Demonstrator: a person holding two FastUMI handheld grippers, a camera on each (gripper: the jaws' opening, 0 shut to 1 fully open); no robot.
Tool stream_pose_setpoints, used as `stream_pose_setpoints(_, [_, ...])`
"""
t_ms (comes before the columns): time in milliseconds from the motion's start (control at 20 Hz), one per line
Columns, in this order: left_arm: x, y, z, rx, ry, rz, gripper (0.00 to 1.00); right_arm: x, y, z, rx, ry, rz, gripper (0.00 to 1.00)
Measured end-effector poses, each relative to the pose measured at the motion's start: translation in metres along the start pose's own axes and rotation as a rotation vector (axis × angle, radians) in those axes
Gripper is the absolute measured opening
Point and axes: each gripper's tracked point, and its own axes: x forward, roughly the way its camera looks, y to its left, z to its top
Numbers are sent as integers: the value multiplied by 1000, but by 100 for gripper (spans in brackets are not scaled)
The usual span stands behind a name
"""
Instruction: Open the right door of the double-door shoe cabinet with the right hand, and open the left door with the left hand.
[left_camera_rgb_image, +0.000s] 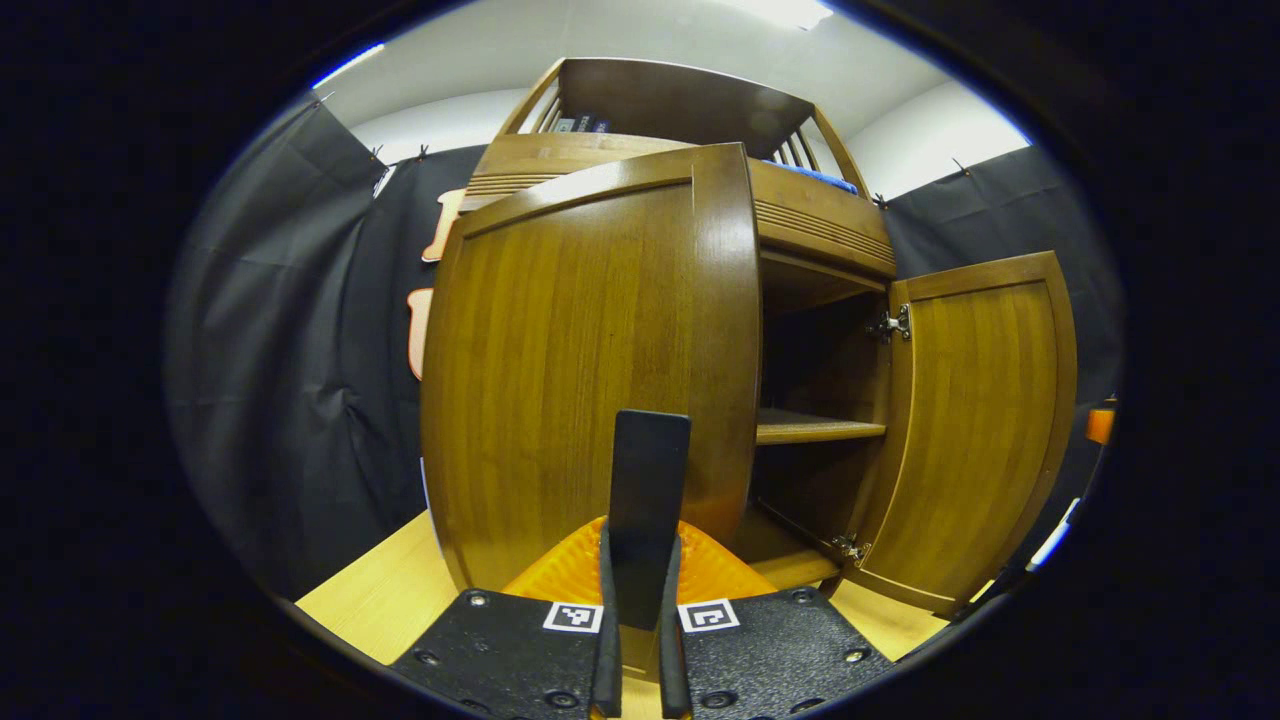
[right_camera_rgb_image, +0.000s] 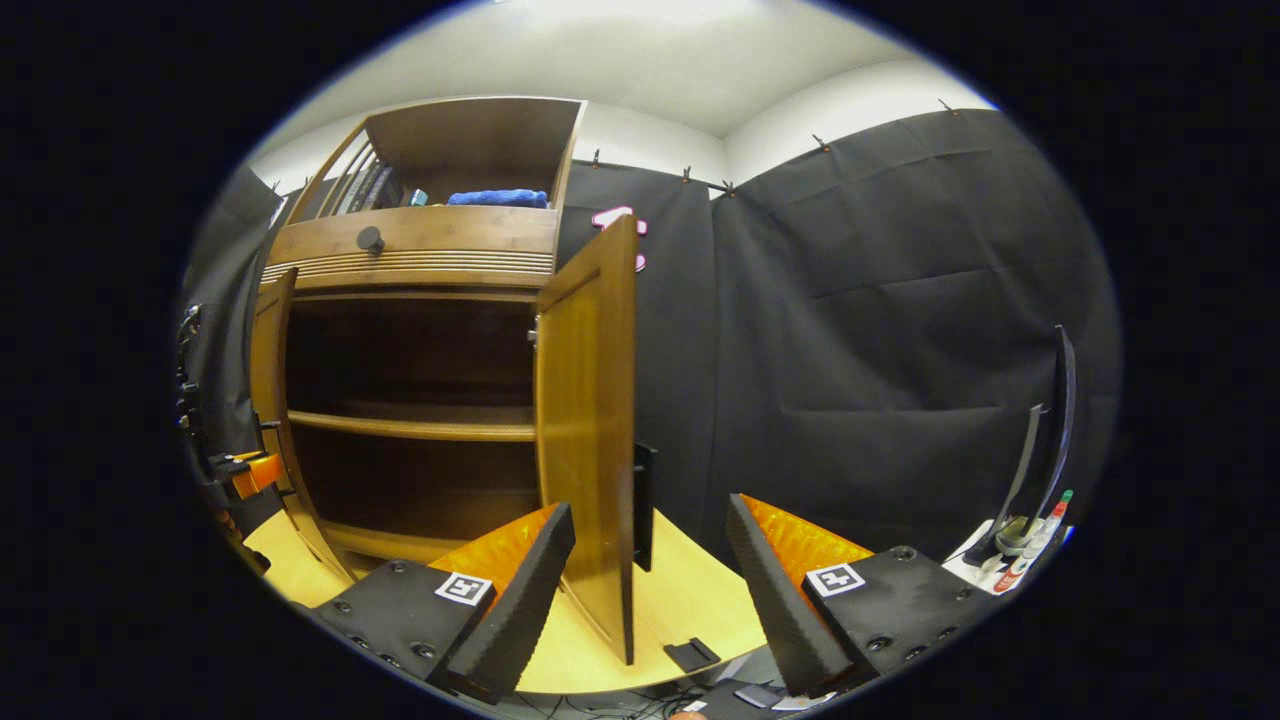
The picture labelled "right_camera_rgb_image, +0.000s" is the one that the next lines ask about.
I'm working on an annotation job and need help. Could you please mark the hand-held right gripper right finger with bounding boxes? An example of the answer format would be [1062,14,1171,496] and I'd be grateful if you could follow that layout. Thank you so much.
[726,493,1001,699]

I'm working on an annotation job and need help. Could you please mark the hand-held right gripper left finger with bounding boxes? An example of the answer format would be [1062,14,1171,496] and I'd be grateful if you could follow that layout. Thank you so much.
[310,502,577,706]

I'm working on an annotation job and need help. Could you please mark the wooden shoe cabinet door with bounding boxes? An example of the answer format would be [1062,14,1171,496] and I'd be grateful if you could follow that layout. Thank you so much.
[533,213,659,666]
[248,267,353,583]

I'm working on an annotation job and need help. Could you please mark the wooden double-door shoe cabinet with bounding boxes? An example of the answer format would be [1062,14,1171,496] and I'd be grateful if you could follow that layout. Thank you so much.
[262,95,589,571]

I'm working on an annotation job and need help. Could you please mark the wooden cabinet shelf board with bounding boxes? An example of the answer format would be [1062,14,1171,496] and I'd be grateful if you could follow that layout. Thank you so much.
[287,405,538,443]

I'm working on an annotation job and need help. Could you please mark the black flat device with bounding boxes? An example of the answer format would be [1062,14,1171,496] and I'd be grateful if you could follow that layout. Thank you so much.
[702,680,789,719]

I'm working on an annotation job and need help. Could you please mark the small black flat object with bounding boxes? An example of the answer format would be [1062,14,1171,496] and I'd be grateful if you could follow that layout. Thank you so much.
[663,637,721,674]

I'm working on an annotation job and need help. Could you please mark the white paper sheet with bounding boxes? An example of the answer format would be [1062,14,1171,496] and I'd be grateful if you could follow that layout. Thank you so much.
[942,520,1061,598]

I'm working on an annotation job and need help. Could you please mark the black backdrop cloth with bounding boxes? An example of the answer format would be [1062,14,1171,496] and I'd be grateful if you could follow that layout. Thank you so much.
[180,108,1121,561]

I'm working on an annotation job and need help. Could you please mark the red and white marker pen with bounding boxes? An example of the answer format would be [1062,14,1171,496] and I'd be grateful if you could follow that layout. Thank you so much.
[993,489,1075,595]

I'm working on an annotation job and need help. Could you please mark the wooden drawer with black knob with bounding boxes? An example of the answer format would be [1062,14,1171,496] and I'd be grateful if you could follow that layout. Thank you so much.
[265,205,561,291]

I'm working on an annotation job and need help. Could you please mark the black curved stand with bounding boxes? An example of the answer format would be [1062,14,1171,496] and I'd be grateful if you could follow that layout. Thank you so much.
[965,325,1078,568]

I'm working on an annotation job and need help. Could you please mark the blue towel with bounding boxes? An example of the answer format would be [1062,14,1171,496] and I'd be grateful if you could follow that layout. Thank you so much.
[447,188,550,209]

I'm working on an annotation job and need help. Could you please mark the black cables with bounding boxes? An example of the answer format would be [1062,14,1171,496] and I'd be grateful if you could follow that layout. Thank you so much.
[520,685,701,719]

